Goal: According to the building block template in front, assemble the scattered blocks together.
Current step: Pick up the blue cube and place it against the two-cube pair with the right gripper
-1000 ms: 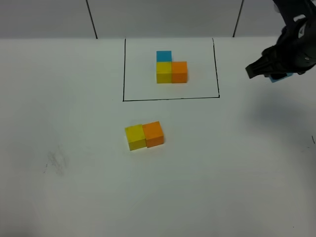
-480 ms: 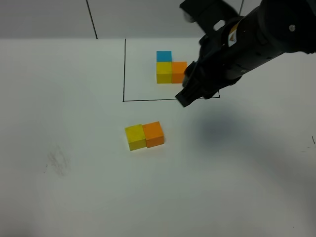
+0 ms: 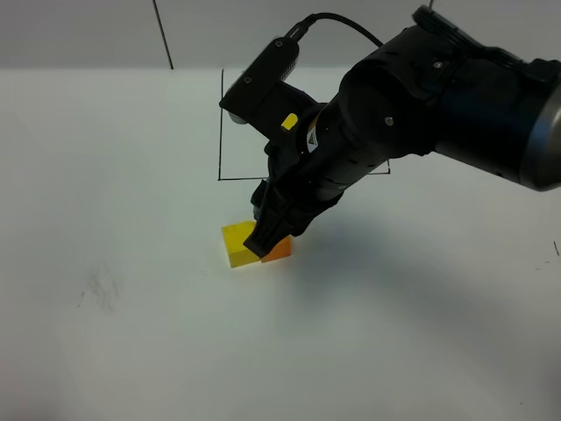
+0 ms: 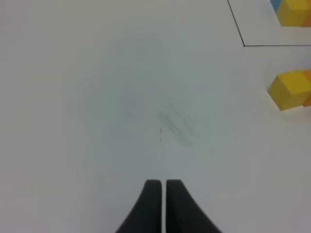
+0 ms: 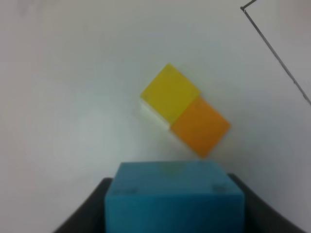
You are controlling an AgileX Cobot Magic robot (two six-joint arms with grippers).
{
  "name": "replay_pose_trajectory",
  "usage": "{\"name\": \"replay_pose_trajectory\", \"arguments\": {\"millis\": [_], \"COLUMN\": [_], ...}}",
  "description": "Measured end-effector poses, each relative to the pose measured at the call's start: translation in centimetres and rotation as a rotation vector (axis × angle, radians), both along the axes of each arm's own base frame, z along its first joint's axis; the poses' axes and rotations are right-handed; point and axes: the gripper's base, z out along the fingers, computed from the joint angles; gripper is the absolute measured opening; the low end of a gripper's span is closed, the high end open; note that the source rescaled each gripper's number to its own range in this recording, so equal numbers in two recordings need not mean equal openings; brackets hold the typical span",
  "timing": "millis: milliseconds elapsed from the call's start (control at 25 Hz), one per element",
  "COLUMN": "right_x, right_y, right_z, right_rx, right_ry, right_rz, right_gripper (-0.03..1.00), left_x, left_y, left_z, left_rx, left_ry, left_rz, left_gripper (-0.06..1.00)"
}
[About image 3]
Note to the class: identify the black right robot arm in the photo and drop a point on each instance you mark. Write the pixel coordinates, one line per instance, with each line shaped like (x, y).
(431, 88)

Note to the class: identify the yellow cube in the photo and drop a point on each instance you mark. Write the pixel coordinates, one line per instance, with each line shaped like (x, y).
(234, 239)

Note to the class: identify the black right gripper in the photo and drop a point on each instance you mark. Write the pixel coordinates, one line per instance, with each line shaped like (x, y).
(307, 176)

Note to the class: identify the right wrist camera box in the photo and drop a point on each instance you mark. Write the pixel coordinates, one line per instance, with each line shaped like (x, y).
(262, 99)

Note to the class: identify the orange cube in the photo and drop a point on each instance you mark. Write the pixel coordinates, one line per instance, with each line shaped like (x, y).
(280, 251)

